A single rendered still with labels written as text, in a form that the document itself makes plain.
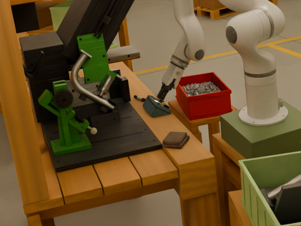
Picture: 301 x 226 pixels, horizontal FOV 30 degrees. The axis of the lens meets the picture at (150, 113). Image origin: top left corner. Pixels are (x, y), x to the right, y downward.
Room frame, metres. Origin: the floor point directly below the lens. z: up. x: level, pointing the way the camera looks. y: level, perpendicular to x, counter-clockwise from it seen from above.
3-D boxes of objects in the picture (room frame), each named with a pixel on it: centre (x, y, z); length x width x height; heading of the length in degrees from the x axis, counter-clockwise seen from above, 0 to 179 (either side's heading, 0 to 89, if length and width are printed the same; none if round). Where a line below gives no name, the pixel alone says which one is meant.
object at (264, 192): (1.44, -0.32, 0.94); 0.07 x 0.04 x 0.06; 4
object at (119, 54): (2.58, 0.22, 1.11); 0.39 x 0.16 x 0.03; 104
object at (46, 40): (2.56, 0.46, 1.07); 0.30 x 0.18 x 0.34; 14
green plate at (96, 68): (2.43, 0.22, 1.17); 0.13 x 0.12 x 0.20; 14
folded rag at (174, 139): (1.99, -0.08, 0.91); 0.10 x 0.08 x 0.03; 154
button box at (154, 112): (2.37, -0.03, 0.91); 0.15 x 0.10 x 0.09; 14
